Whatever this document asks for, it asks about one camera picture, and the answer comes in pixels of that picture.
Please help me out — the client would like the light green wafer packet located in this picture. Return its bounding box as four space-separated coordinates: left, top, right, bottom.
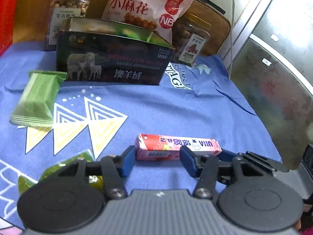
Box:
10 70 67 127

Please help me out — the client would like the pink candy box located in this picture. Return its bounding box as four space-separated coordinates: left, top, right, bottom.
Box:
135 134 222 161

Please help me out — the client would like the left gold-lid nut jar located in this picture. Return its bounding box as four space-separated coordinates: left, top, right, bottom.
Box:
45 0 90 51

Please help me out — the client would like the green-yellow snack packet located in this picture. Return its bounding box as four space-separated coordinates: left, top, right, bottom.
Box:
17 148 105 196

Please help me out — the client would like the right gold-lid nut jar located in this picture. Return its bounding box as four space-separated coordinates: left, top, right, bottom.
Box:
172 12 212 66

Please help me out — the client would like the red gift bag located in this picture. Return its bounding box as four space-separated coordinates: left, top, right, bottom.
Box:
1 0 17 55

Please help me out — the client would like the dark sheep-print tin box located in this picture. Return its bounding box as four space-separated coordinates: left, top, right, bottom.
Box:
56 17 175 85

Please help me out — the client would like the gold-lid nut jar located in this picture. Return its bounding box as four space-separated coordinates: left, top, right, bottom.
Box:
172 12 212 66
45 0 90 51

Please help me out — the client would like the pink twisted-dough snack bag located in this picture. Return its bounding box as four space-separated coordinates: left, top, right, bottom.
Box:
102 0 193 43

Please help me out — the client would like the brown wooden board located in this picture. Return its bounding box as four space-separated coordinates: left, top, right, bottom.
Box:
186 0 232 57

